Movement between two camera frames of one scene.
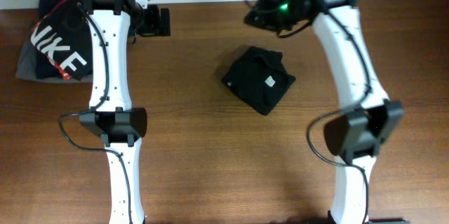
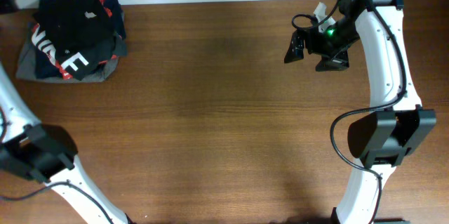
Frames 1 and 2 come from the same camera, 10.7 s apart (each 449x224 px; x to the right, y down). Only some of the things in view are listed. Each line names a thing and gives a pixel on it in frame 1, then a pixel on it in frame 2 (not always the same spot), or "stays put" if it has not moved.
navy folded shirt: [45, 68] stays put
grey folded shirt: [27, 65] stays put
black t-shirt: [258, 78] to [71, 22]
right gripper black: [264, 18] to [336, 62]
